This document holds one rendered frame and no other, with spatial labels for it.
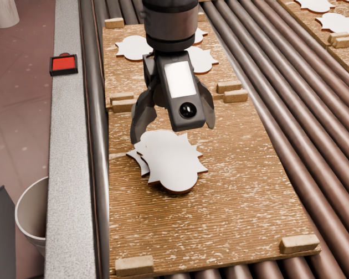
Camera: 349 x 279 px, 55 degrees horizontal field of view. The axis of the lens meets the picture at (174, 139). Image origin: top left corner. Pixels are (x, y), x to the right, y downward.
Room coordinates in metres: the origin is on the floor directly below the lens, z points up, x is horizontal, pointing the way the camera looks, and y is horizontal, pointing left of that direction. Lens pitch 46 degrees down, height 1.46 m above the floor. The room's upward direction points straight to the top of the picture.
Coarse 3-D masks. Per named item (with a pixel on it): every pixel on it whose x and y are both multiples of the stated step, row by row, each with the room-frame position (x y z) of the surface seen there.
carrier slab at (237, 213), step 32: (128, 128) 0.55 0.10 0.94; (160, 128) 0.55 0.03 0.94; (224, 128) 0.55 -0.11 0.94; (256, 128) 0.55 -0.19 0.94; (128, 160) 0.46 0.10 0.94; (224, 160) 0.46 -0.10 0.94; (256, 160) 0.46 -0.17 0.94; (128, 192) 0.38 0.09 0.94; (160, 192) 0.38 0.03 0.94; (192, 192) 0.38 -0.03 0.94; (224, 192) 0.38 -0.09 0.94; (256, 192) 0.38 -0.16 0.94; (288, 192) 0.38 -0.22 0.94; (128, 224) 0.31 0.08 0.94; (160, 224) 0.31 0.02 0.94; (192, 224) 0.31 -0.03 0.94; (224, 224) 0.31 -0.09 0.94; (256, 224) 0.31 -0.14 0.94; (288, 224) 0.31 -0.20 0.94; (128, 256) 0.25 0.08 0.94; (160, 256) 0.25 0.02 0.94; (192, 256) 0.25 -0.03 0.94; (224, 256) 0.25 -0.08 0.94; (256, 256) 0.25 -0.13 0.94; (288, 256) 0.25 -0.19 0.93
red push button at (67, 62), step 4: (56, 60) 0.84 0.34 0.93; (60, 60) 0.84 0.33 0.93; (64, 60) 0.84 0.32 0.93; (68, 60) 0.84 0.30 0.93; (72, 60) 0.84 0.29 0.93; (56, 64) 0.82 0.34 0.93; (60, 64) 0.82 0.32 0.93; (64, 64) 0.82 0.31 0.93; (68, 64) 0.82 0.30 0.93; (72, 64) 0.82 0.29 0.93; (56, 68) 0.80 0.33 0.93; (60, 68) 0.80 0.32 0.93; (64, 68) 0.80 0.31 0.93
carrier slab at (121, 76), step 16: (112, 32) 0.99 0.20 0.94; (128, 32) 0.99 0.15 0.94; (144, 32) 0.99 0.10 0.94; (208, 32) 0.99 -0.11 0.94; (112, 48) 0.90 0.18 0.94; (208, 48) 0.90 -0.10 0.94; (112, 64) 0.81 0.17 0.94; (128, 64) 0.81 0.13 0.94; (224, 64) 0.81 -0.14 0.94; (112, 80) 0.73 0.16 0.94; (128, 80) 0.73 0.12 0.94; (144, 80) 0.73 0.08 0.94; (208, 80) 0.73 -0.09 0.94; (224, 80) 0.73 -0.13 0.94
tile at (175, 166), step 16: (160, 144) 0.47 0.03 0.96; (176, 144) 0.47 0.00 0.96; (144, 160) 0.43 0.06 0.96; (160, 160) 0.43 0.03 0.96; (176, 160) 0.43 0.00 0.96; (192, 160) 0.43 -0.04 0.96; (160, 176) 0.39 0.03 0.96; (176, 176) 0.39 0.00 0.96; (192, 176) 0.39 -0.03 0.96; (176, 192) 0.36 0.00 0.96
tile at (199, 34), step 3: (198, 30) 0.99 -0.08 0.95; (201, 30) 0.99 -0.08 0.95; (198, 33) 0.97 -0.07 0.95; (201, 33) 0.97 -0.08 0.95; (204, 33) 0.97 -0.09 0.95; (207, 33) 0.97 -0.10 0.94; (195, 36) 0.95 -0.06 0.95; (198, 36) 0.95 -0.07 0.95; (201, 36) 0.95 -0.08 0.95; (204, 36) 0.97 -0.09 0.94; (195, 39) 0.93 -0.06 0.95; (198, 39) 0.93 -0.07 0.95; (201, 39) 0.93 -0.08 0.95; (195, 42) 0.91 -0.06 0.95; (198, 42) 0.92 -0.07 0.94; (201, 42) 0.93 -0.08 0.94; (192, 45) 0.91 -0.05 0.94
